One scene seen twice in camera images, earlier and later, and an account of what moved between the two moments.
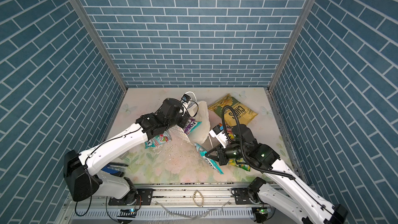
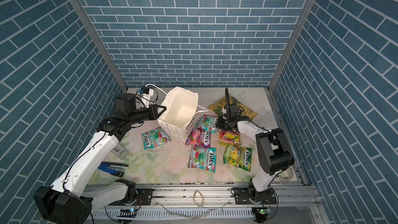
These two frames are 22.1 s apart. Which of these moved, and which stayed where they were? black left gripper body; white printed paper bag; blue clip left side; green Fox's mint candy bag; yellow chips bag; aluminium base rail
Moved: white printed paper bag; black left gripper body
Stayed: green Fox's mint candy bag; aluminium base rail; blue clip left side; yellow chips bag
